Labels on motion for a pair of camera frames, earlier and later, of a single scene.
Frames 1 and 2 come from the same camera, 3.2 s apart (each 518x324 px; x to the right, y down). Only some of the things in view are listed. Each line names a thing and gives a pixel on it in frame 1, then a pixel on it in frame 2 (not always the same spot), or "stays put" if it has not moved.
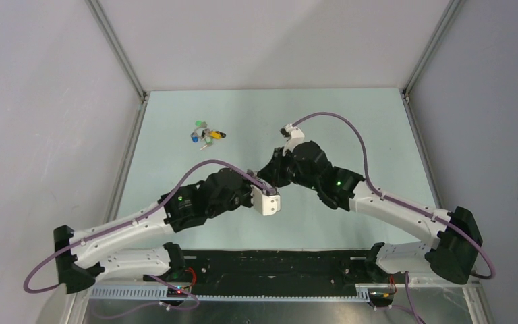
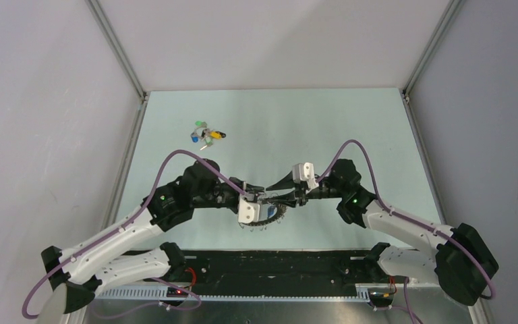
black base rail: [274, 273] stays put
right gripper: [272, 172] to [299, 195]
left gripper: [249, 202] stays put
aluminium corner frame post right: [450, 14] stays put
